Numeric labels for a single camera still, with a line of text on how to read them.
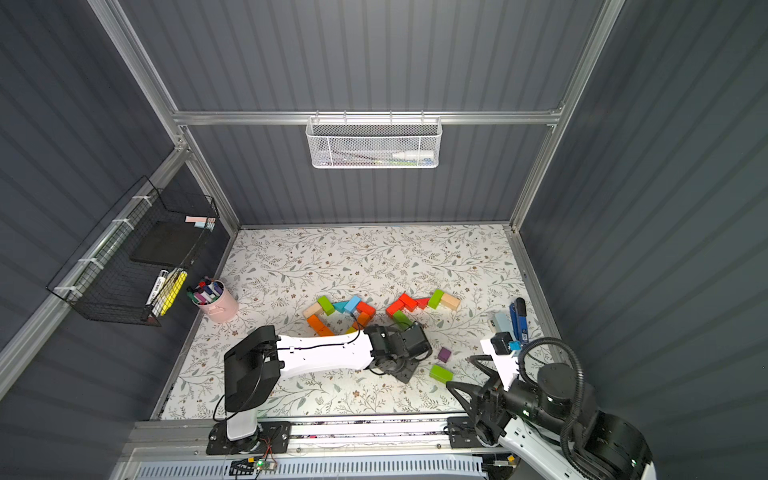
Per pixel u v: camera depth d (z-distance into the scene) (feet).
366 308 3.16
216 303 2.84
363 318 3.07
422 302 3.16
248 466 2.36
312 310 3.10
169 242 2.57
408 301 3.17
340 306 3.12
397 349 2.04
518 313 3.00
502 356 1.61
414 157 3.01
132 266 2.39
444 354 2.75
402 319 3.07
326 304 3.18
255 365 1.64
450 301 3.16
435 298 3.17
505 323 3.06
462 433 2.40
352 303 3.17
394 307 3.17
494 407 1.60
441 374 2.73
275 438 2.38
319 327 3.01
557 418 1.41
